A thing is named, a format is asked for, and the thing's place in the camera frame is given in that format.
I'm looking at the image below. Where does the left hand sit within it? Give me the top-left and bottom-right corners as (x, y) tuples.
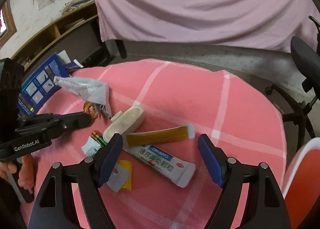
(0, 154), (35, 190)

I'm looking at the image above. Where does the yellow white small packet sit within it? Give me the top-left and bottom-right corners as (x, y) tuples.
(107, 160), (132, 192)

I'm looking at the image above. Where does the wooden wall shelf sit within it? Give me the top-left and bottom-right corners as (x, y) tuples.
(11, 1), (98, 71)

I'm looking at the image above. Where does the brown pretzel snack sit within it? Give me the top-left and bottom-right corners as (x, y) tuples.
(84, 102), (98, 120)

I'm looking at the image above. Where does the red white plastic bin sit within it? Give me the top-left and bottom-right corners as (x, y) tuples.
(282, 137), (319, 228)

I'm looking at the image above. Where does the black mesh office chair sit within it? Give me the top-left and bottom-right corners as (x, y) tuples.
(265, 16), (319, 153)

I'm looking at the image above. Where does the pink hanging cloth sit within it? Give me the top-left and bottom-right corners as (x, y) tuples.
(95, 0), (319, 52)

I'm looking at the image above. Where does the white green medicine sachet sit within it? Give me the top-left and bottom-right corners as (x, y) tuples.
(124, 144), (196, 188)

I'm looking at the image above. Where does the blue cardboard box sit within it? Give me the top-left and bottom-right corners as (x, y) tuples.
(18, 50), (84, 117)

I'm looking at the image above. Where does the cream plastic case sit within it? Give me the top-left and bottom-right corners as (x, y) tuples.
(103, 105), (145, 142)

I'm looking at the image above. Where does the crumpled grey white wrapper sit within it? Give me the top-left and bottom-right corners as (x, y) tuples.
(54, 76), (112, 118)

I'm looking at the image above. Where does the green gold battery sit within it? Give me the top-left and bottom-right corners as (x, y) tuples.
(91, 130), (107, 147)

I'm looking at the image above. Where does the small white torn wrapper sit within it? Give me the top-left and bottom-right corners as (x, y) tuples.
(81, 137), (101, 156)

